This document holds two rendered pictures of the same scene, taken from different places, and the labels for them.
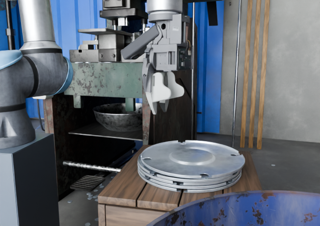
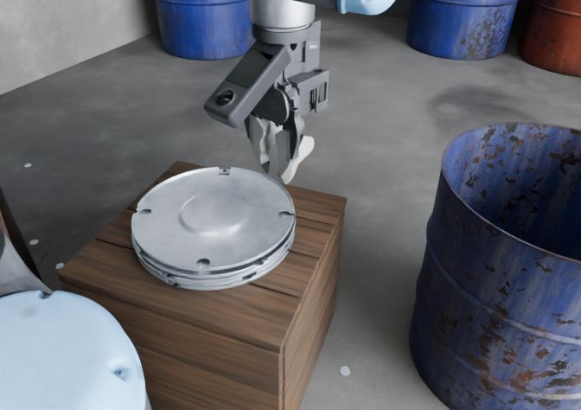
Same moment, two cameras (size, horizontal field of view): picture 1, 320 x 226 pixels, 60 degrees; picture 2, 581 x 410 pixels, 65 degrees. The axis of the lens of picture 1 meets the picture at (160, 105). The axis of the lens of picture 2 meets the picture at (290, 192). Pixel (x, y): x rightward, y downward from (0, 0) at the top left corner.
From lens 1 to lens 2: 0.79 m
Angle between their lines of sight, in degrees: 78
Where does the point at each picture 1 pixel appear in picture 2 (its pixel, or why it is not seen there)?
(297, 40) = not seen: outside the picture
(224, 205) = (456, 200)
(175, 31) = (313, 49)
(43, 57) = (11, 259)
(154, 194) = (289, 278)
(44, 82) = not seen: hidden behind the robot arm
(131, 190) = (271, 302)
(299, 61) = not seen: outside the picture
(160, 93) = (303, 150)
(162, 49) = (311, 86)
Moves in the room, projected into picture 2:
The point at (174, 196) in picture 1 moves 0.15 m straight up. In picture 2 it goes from (297, 259) to (299, 188)
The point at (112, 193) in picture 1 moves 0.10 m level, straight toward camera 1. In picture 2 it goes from (276, 326) to (343, 323)
